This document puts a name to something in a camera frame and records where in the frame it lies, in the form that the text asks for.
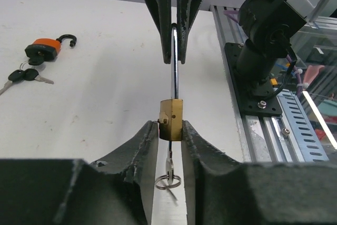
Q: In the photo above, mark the slotted cable duct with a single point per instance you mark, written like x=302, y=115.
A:
x=304, y=140

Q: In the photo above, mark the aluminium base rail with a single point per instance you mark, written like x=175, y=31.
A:
x=262, y=139

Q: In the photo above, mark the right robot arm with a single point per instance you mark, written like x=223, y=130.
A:
x=268, y=24

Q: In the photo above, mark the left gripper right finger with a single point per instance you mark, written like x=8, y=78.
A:
x=220, y=190

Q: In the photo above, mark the small padlock keys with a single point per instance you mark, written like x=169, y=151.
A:
x=169, y=180

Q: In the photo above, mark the small brass padlock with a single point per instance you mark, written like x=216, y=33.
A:
x=171, y=110

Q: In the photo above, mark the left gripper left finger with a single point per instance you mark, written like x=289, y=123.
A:
x=115, y=189

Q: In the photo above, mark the right black mount plate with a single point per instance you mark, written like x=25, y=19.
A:
x=250, y=80

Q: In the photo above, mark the orange black padlock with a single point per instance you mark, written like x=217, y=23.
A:
x=47, y=49

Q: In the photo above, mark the black head key bunch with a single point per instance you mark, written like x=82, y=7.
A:
x=26, y=72

